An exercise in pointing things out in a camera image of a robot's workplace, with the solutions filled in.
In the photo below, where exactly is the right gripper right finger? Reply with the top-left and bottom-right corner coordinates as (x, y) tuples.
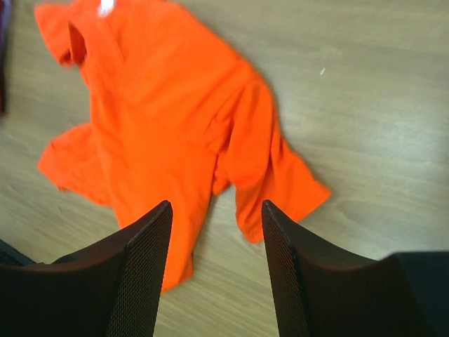
(262, 200), (435, 336)

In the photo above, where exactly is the orange t-shirt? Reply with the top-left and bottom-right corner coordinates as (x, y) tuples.
(34, 1), (331, 291)

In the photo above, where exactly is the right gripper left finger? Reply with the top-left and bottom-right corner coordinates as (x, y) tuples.
(1, 201), (173, 336)

